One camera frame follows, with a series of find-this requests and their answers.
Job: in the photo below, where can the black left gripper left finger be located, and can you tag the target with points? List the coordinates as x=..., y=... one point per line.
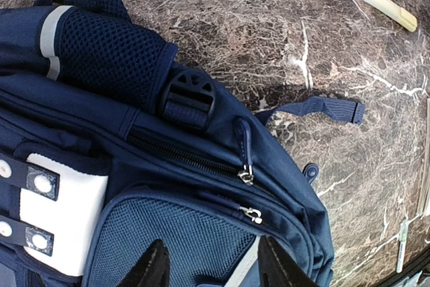
x=152, y=268

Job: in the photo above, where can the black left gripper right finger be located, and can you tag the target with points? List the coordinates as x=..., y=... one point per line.
x=277, y=268

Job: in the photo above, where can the navy blue student backpack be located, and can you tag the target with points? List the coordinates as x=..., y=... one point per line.
x=107, y=143

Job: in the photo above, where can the white pen with green tip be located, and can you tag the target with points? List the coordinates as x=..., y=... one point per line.
x=402, y=239

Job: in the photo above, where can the pale yellow highlighter marker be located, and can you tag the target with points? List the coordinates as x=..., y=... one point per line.
x=395, y=12

